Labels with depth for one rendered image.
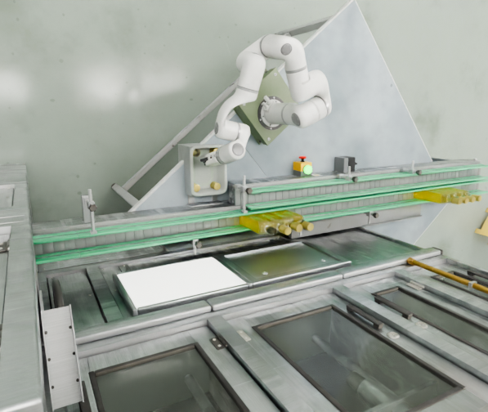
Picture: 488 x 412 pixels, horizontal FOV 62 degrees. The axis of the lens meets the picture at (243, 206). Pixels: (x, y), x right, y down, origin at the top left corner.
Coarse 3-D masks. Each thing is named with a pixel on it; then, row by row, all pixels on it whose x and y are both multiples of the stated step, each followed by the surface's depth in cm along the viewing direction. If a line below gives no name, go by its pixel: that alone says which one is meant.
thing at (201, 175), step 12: (192, 156) 178; (192, 168) 179; (204, 168) 190; (216, 168) 192; (192, 180) 180; (204, 180) 191; (216, 180) 194; (192, 192) 182; (204, 192) 186; (216, 192) 187
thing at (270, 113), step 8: (264, 96) 186; (264, 104) 186; (272, 104) 187; (280, 104) 181; (264, 112) 189; (272, 112) 183; (280, 112) 177; (264, 120) 190; (272, 120) 186; (280, 120) 180
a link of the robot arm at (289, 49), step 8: (264, 40) 155; (272, 40) 150; (280, 40) 147; (288, 40) 146; (296, 40) 148; (264, 48) 155; (272, 48) 149; (280, 48) 147; (288, 48) 147; (296, 48) 149; (272, 56) 153; (280, 56) 150; (288, 56) 150; (296, 56) 151; (304, 56) 154; (288, 64) 154; (296, 64) 154; (304, 64) 156; (288, 72) 158; (296, 72) 156
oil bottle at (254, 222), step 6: (240, 216) 189; (246, 216) 184; (252, 216) 183; (258, 216) 183; (240, 222) 189; (246, 222) 184; (252, 222) 179; (258, 222) 174; (264, 222) 174; (270, 222) 175; (252, 228) 180; (258, 228) 175; (264, 228) 173; (264, 234) 175
